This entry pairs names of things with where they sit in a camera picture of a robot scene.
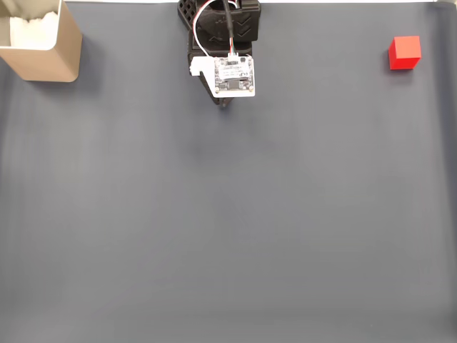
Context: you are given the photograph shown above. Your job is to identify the beige rounded box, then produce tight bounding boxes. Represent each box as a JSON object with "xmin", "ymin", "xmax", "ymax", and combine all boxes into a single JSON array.
[{"xmin": 0, "ymin": 0, "xmax": 84, "ymax": 84}]

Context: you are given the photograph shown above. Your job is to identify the dark grey-blue table mat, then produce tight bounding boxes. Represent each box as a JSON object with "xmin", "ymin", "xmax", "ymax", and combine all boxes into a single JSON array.
[{"xmin": 0, "ymin": 1, "xmax": 457, "ymax": 343}]

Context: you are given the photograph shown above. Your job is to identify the black camera cable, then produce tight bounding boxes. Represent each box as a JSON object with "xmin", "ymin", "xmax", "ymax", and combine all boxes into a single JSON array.
[{"xmin": 221, "ymin": 0, "xmax": 238, "ymax": 54}]

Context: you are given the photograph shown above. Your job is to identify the red cube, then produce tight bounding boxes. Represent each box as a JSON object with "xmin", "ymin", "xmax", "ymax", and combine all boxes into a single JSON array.
[{"xmin": 388, "ymin": 35, "xmax": 423, "ymax": 71}]

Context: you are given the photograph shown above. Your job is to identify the white crumpled tissue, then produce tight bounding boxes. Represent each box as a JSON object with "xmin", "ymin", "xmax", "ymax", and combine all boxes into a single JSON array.
[{"xmin": 9, "ymin": 10, "xmax": 60, "ymax": 51}]

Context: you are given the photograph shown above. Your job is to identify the white and red motor cable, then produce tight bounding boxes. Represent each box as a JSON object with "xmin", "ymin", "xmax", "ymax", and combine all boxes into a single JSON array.
[{"xmin": 192, "ymin": 0, "xmax": 241, "ymax": 58}]

